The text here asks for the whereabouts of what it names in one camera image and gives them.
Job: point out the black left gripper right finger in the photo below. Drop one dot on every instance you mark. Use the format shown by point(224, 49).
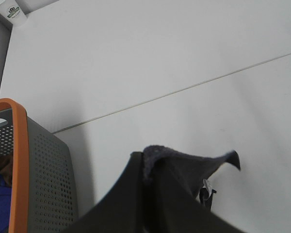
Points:
point(171, 209)

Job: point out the dark navy towel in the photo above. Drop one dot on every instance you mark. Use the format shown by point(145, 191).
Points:
point(191, 171)

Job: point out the brown cloth in basket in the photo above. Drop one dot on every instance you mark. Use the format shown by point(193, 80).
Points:
point(6, 169)

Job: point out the grey perforated basket orange rim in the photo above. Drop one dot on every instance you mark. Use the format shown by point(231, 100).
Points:
point(43, 196)

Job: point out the white paper cup green logo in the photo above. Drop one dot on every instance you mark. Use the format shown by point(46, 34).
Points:
point(12, 12)

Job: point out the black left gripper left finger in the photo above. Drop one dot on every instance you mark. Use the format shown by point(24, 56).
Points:
point(121, 209)

